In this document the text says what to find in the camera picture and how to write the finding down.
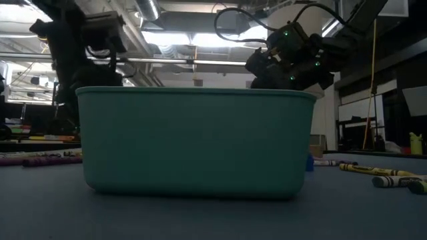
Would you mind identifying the golden yellow crayon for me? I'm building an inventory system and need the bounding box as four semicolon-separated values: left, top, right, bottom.
339;163;416;177

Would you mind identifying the orange yellow flat box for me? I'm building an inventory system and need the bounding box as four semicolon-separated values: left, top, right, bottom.
28;134;76;142

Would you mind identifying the fluorescent light strip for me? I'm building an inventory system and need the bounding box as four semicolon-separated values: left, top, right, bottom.
125;57;248;67

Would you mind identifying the cardboard box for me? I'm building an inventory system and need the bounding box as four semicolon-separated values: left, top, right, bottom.
309;134;327;158

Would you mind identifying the whiteboard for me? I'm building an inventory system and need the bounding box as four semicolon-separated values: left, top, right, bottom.
338;94;384;123

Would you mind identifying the teal plastic bin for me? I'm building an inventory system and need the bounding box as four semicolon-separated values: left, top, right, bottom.
75;86;318;200

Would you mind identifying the white bag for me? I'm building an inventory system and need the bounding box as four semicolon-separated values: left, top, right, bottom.
383;139;404;154

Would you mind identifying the light grey board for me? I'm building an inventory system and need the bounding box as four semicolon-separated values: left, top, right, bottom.
402;85;427;117

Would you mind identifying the yellow-green bottle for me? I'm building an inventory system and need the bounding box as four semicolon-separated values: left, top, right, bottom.
409;131;424;156

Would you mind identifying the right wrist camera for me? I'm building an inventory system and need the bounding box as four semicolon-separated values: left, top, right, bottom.
266;21;313;56

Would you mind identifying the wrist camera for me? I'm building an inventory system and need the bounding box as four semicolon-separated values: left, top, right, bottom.
81;11;129;54
266;21;313;56

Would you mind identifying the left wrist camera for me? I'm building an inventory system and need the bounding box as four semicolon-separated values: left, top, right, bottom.
81;11;129;54

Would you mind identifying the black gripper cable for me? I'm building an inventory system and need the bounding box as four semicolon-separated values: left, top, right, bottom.
213;2;348;44

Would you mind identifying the round silver ventilation duct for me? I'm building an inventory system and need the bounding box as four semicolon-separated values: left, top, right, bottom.
135;0;161;21

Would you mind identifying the rectangular grey air duct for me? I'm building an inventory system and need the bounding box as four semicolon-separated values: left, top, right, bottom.
141;8;271;36

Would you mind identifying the black table frame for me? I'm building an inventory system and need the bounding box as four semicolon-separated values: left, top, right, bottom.
325;149;427;157

